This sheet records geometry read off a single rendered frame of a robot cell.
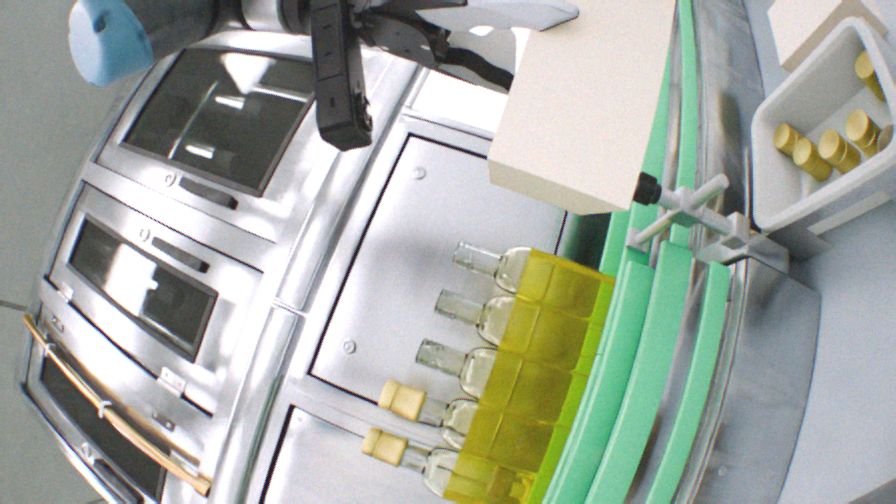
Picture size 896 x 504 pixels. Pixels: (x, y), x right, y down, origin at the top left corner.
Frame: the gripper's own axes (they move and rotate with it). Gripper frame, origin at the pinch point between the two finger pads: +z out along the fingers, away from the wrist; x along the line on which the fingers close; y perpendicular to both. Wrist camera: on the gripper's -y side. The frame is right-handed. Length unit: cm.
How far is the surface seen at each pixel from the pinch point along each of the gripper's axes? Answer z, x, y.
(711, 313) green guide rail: 20.2, 5.8, -11.5
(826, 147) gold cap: 28.8, 4.4, 8.5
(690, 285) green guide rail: 17.5, 6.8, -9.9
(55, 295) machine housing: -88, 20, -56
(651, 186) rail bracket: 10.5, 6.1, -3.5
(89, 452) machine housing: -63, 12, -82
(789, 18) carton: 27.5, 11.2, 28.2
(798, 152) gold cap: 28.8, 9.3, 8.6
